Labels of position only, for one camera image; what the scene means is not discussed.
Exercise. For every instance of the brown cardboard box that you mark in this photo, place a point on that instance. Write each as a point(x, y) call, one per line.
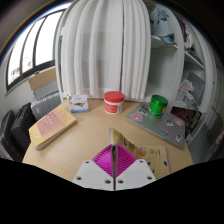
point(41, 80)

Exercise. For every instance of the black bag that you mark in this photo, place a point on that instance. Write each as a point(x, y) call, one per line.
point(6, 133)

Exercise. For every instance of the black backpack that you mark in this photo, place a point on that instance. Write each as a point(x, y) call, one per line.
point(22, 128)

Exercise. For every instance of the small white and blue box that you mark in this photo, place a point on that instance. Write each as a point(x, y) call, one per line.
point(79, 103)

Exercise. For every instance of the white shelf unit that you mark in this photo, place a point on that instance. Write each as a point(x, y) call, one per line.
point(173, 66)

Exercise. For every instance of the yellow and pink book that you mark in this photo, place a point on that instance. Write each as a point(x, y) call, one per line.
point(50, 127)

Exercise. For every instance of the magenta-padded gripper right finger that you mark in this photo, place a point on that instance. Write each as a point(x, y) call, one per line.
point(138, 173)

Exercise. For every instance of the white curtain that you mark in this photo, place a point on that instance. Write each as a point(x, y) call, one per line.
point(103, 46)

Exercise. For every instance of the person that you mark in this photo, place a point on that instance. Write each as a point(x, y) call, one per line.
point(220, 138)

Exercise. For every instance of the white jar with red lid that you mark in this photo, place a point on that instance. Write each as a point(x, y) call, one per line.
point(113, 102)

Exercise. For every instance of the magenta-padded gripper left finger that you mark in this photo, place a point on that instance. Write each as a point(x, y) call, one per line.
point(89, 173)

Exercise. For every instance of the dark-framed window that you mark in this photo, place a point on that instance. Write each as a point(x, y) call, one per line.
point(36, 43)

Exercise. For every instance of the green metal can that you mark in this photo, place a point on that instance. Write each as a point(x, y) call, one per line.
point(157, 105)

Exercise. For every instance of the silver laptop with stickers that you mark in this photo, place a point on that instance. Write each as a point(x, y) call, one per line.
point(160, 128)

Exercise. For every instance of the colourful patterned bag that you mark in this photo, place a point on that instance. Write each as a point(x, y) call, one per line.
point(183, 116)

